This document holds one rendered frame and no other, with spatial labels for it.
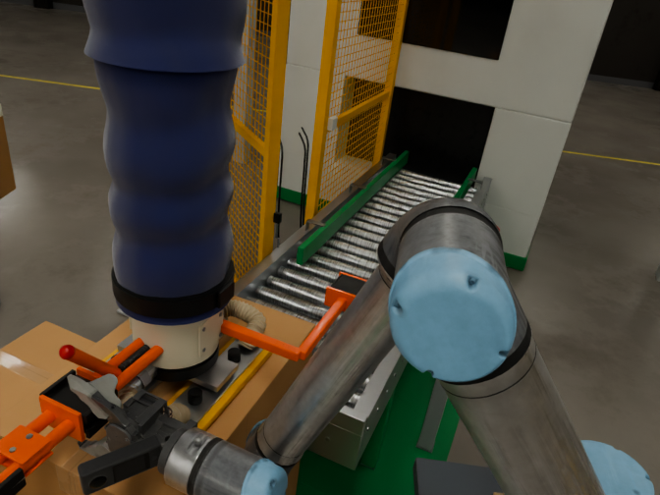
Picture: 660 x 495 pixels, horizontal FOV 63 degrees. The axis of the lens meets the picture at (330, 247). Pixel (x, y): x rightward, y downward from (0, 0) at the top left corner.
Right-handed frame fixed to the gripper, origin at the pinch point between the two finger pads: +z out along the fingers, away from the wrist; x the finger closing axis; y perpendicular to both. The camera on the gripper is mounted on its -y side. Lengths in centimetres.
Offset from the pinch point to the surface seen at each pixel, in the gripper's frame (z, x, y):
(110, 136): 4.6, 40.5, 18.5
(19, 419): 16.9, -13.3, 2.6
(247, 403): -17.2, -13.2, 27.3
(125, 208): 1.6, 29.4, 17.3
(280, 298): 19, -53, 116
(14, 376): 67, -53, 36
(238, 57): -11, 54, 30
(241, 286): 33, -48, 108
